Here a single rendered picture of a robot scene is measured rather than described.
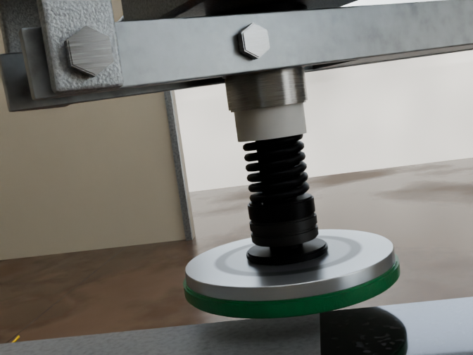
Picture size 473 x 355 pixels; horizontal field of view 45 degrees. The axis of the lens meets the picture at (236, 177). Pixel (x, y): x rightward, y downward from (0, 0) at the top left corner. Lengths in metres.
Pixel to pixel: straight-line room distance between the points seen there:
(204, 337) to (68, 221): 5.12
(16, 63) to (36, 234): 5.29
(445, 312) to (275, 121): 0.24
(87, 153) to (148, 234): 0.95
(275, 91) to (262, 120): 0.03
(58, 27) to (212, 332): 0.32
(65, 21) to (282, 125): 0.23
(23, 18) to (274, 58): 0.23
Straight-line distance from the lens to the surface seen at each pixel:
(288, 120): 0.54
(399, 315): 0.57
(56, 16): 0.41
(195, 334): 0.57
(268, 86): 0.53
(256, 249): 0.59
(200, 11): 0.53
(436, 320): 0.55
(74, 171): 5.55
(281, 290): 0.49
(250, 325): 0.57
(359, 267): 0.52
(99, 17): 0.42
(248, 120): 0.54
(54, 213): 5.69
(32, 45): 0.43
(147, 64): 0.45
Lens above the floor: 1.07
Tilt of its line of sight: 6 degrees down
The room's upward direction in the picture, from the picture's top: 8 degrees counter-clockwise
